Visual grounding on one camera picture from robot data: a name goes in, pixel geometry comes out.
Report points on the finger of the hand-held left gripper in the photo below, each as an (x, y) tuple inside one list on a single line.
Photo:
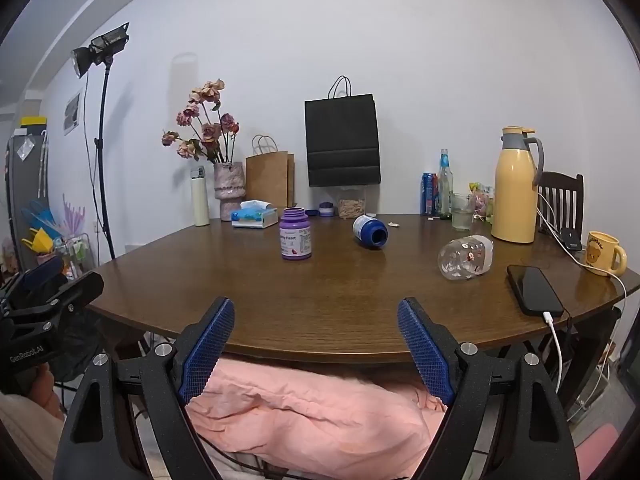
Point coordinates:
[(75, 292), (45, 271)]

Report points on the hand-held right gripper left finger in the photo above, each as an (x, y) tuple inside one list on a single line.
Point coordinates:
[(210, 350)]

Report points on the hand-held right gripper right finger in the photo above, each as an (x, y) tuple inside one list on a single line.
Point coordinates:
[(425, 350)]

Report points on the person's left forearm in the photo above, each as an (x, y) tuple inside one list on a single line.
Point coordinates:
[(25, 430)]

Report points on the purple plastic hangers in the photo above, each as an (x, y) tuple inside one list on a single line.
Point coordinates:
[(73, 217)]

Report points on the grey fridge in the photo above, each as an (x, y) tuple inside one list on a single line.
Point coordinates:
[(25, 185)]

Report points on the clear plastic bottle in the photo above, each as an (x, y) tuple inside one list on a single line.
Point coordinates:
[(465, 257)]

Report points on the pink cloth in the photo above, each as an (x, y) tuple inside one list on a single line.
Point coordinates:
[(310, 410)]

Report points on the black smartphone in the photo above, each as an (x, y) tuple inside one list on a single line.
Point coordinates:
[(535, 290)]

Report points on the blue pill bottle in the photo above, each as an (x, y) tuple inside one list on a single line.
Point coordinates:
[(369, 231)]

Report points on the clear drinking glass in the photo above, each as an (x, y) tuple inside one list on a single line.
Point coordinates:
[(462, 215)]

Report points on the purple pill bottle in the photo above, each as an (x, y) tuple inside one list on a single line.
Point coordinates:
[(295, 237)]

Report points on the blue tissue box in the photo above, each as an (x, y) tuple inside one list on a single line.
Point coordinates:
[(255, 216)]

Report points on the yellow box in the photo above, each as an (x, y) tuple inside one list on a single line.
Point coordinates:
[(34, 124)]

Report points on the white thermos bottle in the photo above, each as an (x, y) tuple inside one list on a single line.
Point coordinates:
[(200, 200)]

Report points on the blue drink can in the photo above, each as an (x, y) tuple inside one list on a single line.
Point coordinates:
[(429, 195)]

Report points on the clear snack packets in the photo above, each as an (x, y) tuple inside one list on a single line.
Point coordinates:
[(481, 202)]

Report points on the glass bottle blue label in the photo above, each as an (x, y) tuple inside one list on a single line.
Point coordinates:
[(444, 190)]

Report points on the clear snack jar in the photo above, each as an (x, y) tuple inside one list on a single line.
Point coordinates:
[(351, 205)]

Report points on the dark wooden chair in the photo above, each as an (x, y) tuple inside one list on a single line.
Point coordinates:
[(562, 200), (590, 340)]

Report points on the pink textured vase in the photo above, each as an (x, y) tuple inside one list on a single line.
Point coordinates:
[(229, 185)]

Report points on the small purple jar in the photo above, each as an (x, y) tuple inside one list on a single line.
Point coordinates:
[(327, 209)]

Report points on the yellow thermos jug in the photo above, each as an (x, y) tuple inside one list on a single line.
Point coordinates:
[(515, 195)]

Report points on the brown paper bag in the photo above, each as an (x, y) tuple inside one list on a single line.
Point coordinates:
[(267, 180)]

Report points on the black charger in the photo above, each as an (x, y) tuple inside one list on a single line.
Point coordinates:
[(571, 239)]

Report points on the pink cushion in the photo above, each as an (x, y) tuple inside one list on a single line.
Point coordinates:
[(597, 442)]

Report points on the yellow bear mug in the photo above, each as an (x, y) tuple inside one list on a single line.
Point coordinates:
[(601, 255)]

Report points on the dried pink flowers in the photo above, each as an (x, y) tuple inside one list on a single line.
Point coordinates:
[(207, 130)]

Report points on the black paper bag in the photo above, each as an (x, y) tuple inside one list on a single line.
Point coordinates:
[(342, 145)]

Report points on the black studio light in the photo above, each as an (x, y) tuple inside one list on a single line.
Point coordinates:
[(100, 45)]

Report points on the wall paper sheet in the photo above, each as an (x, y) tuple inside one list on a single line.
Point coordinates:
[(73, 112)]

